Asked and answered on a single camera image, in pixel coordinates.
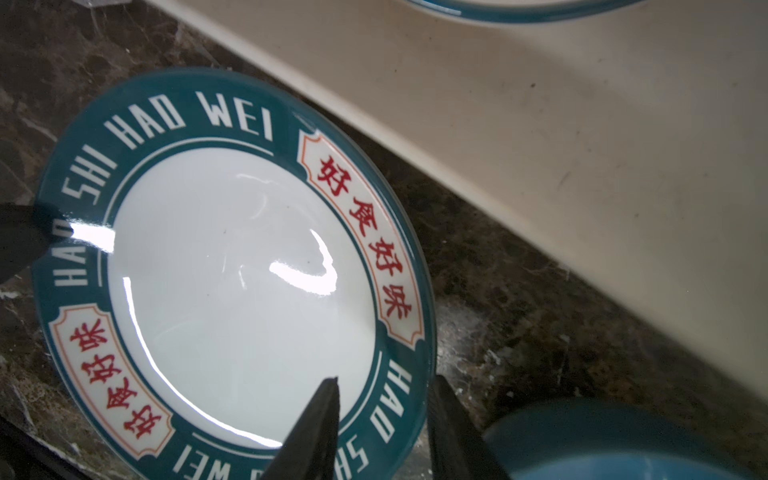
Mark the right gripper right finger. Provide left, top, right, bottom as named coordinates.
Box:
left=427, top=375, right=510, bottom=480

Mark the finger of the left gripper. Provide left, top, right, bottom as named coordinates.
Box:
left=1, top=204, right=72, bottom=283

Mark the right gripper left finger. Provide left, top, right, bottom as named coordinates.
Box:
left=261, top=378, right=340, bottom=480

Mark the green rim Hao Wei plate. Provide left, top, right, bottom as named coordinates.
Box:
left=32, top=68, right=436, bottom=479

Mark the white plate green line emblem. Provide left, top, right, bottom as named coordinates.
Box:
left=406, top=0, right=639, bottom=25

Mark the white plastic bin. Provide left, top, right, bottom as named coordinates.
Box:
left=159, top=1, right=767, bottom=396

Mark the blue bowl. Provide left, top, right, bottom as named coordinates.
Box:
left=484, top=398, right=757, bottom=479

